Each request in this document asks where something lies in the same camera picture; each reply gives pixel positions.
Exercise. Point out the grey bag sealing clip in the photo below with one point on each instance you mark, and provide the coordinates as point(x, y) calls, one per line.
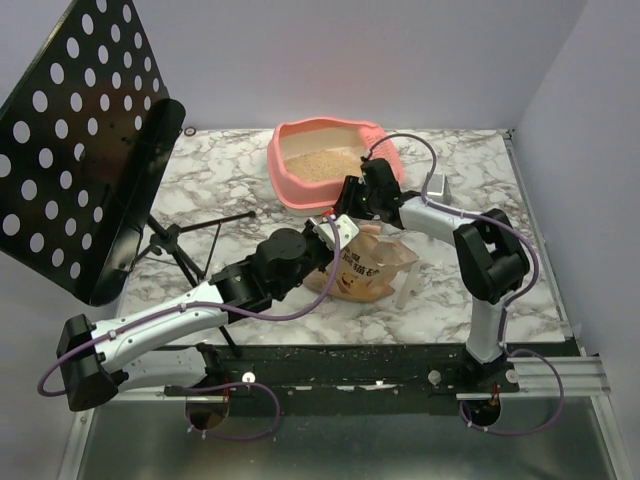
point(411, 285)

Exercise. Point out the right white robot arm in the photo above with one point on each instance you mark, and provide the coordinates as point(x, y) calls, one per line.
point(491, 259)

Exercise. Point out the pink cat litter box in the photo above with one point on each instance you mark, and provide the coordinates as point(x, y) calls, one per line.
point(313, 134)

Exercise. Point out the silver metal litter scoop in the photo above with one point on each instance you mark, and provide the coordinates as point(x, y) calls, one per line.
point(438, 189)

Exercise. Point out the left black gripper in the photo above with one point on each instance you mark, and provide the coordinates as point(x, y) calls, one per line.
point(309, 233)

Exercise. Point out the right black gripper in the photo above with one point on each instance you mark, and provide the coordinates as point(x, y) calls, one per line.
point(351, 195)

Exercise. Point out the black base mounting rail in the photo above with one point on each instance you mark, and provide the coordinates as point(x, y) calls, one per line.
point(349, 380)

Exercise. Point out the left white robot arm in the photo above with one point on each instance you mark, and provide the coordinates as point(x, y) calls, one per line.
point(93, 356)

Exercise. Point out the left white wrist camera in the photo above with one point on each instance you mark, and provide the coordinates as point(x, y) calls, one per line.
point(340, 230)

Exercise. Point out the beige cat litter bag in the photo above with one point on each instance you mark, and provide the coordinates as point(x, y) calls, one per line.
point(369, 264)

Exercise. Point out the clean litter in box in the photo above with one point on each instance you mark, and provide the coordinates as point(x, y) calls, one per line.
point(323, 165)

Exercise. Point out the black perforated music stand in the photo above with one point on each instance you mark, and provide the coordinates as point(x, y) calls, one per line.
point(86, 137)

